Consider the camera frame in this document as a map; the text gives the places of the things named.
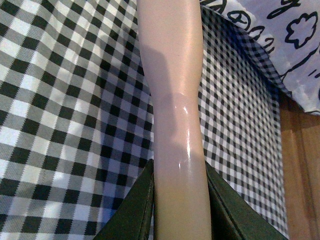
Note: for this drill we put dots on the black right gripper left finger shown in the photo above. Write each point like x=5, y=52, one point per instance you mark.
x=132, y=220

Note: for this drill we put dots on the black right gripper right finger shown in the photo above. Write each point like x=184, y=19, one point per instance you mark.
x=231, y=217

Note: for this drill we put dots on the beige hand brush black bristles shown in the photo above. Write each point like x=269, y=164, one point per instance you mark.
x=171, y=49

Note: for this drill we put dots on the wooden headboard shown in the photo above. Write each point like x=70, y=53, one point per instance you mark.
x=300, y=137

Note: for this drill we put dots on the black white checkered bed sheet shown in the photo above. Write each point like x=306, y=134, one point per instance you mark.
x=76, y=116

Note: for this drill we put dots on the white patterned pillow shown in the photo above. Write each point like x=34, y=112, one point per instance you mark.
x=289, y=33

